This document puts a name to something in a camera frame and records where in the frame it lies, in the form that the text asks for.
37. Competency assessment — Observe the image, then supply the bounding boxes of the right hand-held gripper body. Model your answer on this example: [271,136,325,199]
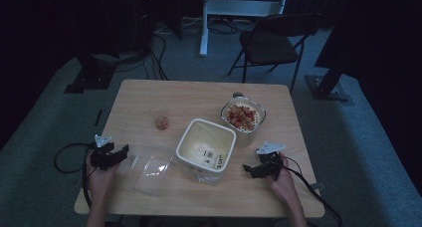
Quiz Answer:
[256,141,287,180]

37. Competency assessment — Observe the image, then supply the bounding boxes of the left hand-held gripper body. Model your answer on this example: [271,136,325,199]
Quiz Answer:
[90,133,117,171]

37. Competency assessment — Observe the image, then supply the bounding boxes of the person's right hand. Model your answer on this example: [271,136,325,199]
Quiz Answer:
[266,152,299,205]

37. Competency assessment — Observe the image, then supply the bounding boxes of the person's left hand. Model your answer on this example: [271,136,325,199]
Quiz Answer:
[85,150,121,202]

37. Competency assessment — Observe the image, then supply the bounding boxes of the glass bowl with food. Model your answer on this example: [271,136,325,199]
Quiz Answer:
[220,92,268,148]

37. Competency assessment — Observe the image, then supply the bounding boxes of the clear plastic bag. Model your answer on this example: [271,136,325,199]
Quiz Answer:
[195,171,224,185]

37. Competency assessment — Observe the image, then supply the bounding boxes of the red fruit pieces in cup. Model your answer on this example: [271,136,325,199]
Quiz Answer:
[154,115,170,131]

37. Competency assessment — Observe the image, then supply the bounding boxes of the pile of cut strawberries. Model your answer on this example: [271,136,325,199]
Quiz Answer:
[225,104,258,129]

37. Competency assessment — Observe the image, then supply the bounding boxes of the white square container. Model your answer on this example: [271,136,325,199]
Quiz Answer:
[175,117,238,179]

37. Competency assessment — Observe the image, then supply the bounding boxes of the black folding chair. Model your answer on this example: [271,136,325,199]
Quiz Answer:
[227,12,321,95]

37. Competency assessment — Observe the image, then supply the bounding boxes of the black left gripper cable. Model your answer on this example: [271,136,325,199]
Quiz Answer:
[54,142,98,209]

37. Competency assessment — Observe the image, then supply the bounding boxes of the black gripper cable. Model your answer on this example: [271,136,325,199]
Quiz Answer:
[54,142,98,209]
[277,155,343,227]

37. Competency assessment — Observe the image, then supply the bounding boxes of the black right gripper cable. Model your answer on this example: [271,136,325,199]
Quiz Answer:
[277,155,343,227]

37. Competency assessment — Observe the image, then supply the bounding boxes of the black stand with base plate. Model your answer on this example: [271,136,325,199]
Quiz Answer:
[64,52,117,95]
[305,47,351,103]

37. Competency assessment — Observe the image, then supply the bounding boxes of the bundle of black floor cables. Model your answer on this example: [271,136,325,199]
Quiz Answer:
[115,16,257,82]

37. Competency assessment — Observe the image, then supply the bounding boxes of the white desk frame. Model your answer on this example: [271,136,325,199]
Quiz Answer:
[199,0,291,58]

